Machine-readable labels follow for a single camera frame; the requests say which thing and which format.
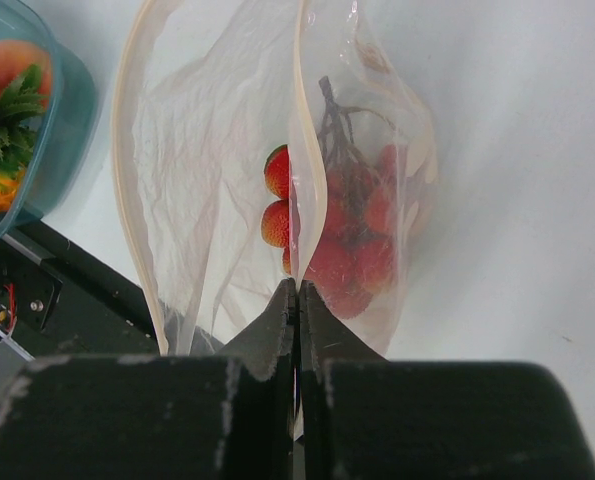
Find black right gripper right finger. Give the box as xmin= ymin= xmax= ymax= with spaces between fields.
xmin=298 ymin=282 xmax=595 ymax=479

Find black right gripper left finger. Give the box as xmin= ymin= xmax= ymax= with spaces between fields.
xmin=0 ymin=280 xmax=297 ymax=479

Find fake red grapes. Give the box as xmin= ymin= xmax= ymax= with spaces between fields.
xmin=260 ymin=74 xmax=403 ymax=321

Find clear dotted zip top bag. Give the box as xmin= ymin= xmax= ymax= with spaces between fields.
xmin=113 ymin=1 xmax=437 ymax=355

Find fake pineapple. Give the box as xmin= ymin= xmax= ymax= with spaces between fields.
xmin=0 ymin=65 xmax=50 ymax=214

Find fake peach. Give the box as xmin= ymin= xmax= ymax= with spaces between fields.
xmin=0 ymin=39 xmax=52 ymax=106

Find teal plastic container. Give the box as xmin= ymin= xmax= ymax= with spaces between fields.
xmin=0 ymin=1 xmax=97 ymax=239

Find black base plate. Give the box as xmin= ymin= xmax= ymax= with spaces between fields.
xmin=0 ymin=222 xmax=159 ymax=358

